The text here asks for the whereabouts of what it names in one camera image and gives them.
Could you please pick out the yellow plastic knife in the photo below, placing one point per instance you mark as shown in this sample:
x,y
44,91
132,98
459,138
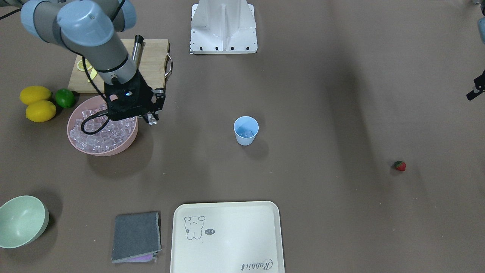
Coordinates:
x,y
92,74

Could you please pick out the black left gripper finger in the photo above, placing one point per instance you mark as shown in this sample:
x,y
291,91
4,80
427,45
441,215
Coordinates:
x,y
478,87

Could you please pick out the pink bowl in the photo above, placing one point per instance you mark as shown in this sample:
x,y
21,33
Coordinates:
x,y
93,103

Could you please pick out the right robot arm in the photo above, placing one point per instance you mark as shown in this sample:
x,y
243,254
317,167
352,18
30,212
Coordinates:
x,y
89,28

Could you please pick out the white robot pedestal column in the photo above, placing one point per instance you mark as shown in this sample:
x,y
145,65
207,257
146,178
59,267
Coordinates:
x,y
223,19

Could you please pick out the whole yellow lemon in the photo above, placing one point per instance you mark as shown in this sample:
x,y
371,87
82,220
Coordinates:
x,y
40,111
34,93

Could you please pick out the grey folded cloth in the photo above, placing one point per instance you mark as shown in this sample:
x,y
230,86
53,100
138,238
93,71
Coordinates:
x,y
136,237

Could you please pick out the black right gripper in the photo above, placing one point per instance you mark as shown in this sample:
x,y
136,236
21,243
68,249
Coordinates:
x,y
144,90

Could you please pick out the pile of ice cubes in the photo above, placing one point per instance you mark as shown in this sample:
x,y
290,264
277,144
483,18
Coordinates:
x,y
112,135

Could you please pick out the blue plastic cup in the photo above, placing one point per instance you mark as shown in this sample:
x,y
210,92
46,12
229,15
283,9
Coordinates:
x,y
245,128

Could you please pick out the green lime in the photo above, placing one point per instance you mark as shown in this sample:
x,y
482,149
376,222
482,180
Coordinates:
x,y
65,98

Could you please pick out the wooden cutting board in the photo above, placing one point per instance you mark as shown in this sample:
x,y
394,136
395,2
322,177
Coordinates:
x,y
152,66

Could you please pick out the red strawberry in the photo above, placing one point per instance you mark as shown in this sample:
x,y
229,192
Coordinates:
x,y
400,165

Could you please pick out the cream rabbit tray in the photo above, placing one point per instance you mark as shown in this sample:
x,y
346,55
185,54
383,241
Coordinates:
x,y
227,237

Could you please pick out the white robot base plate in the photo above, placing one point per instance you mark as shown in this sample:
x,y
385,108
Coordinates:
x,y
223,47

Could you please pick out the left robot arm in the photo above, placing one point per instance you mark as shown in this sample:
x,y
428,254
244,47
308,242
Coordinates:
x,y
481,29

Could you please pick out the green bowl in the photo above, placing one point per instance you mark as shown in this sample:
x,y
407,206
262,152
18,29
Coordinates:
x,y
22,220

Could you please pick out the clear ice cube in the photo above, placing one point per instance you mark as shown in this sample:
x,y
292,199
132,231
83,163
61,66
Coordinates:
x,y
152,120
247,134

